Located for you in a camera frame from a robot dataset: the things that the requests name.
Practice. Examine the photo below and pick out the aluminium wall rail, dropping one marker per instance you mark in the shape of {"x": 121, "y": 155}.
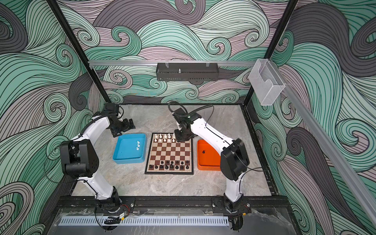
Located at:
{"x": 93, "y": 63}

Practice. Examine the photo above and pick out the folding chess board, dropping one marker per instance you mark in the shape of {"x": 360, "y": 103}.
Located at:
{"x": 168, "y": 156}

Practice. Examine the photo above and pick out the blue plastic tray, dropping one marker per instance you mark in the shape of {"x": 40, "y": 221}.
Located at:
{"x": 130, "y": 149}

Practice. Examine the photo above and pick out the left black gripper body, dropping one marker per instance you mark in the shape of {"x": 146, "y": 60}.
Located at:
{"x": 123, "y": 126}

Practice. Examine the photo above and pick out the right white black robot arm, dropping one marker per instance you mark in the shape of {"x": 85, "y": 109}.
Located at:
{"x": 234, "y": 158}

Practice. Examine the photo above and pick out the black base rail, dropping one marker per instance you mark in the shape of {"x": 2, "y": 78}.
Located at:
{"x": 159, "y": 202}

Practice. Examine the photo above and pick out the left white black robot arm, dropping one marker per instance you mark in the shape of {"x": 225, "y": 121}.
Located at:
{"x": 80, "y": 161}

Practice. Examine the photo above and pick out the black perforated wall shelf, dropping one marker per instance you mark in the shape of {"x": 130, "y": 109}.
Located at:
{"x": 187, "y": 72}

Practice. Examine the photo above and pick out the clear acrylic wall holder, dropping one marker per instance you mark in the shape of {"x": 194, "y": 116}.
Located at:
{"x": 267, "y": 81}

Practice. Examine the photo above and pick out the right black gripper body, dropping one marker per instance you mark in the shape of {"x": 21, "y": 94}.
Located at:
{"x": 181, "y": 135}

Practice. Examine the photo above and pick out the white slotted cable duct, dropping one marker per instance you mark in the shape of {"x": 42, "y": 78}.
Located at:
{"x": 147, "y": 221}

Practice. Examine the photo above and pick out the orange plastic tray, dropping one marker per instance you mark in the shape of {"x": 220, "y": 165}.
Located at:
{"x": 210, "y": 161}

